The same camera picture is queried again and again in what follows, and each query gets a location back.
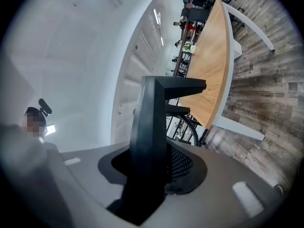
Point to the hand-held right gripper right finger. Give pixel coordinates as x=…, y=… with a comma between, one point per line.
x=156, y=139

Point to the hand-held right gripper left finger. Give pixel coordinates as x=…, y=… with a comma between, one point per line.
x=122, y=205

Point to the black office chair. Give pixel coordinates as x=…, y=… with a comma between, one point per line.
x=197, y=13
x=194, y=132

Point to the black metal railing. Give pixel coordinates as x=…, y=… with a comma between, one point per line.
x=183, y=60

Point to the potted plant white pot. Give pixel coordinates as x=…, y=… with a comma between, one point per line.
x=192, y=49

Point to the wooden table white legs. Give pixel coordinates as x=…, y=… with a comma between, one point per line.
x=211, y=56

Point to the person's head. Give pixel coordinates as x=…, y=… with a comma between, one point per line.
x=33, y=123

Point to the black head-mounted camera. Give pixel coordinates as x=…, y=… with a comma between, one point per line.
x=45, y=106

